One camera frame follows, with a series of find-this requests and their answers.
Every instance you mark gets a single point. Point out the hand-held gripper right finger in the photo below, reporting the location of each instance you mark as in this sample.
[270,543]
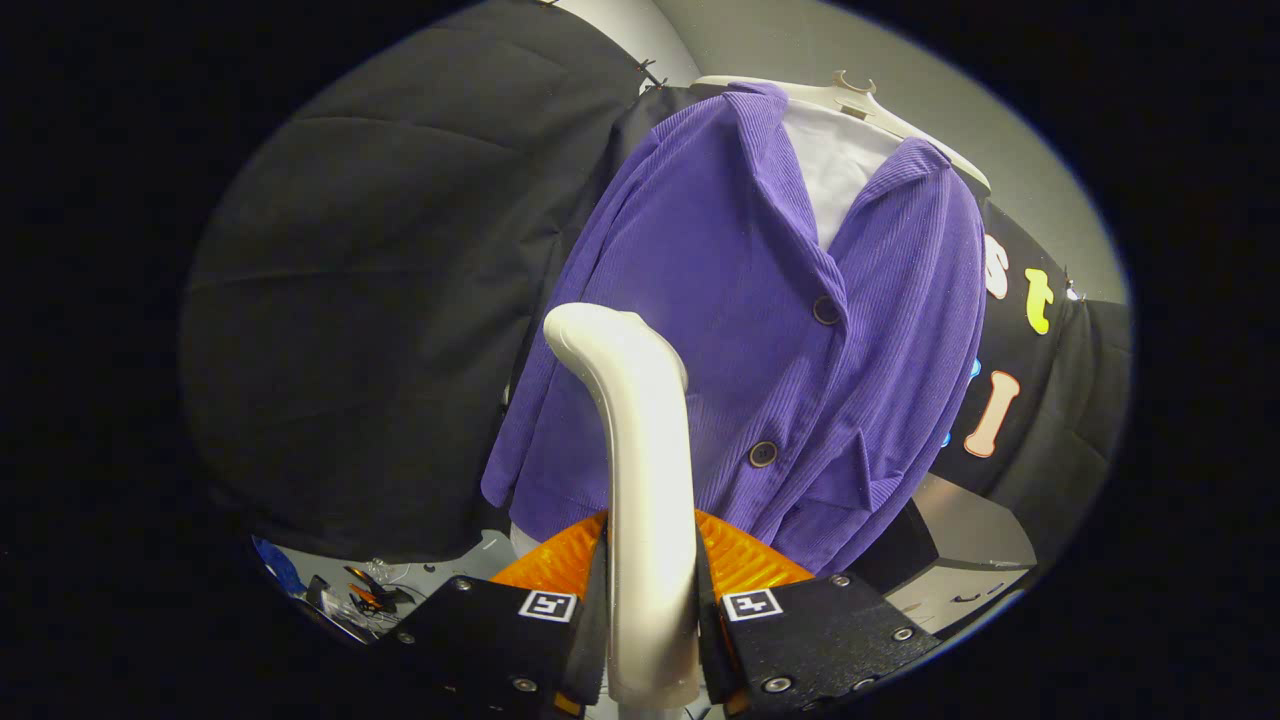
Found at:
[810,640]

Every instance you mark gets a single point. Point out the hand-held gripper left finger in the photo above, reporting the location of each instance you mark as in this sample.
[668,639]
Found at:
[490,640]

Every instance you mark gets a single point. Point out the white garment steamer head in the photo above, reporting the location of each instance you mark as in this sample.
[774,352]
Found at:
[645,450]

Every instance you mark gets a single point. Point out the white clothes hanger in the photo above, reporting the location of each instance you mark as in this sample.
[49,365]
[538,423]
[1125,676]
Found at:
[860,100]

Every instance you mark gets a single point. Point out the grey cabinet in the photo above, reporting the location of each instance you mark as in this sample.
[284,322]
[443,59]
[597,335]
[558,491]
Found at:
[960,520]

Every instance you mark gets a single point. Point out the blue object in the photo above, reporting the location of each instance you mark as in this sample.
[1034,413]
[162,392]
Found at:
[275,565]

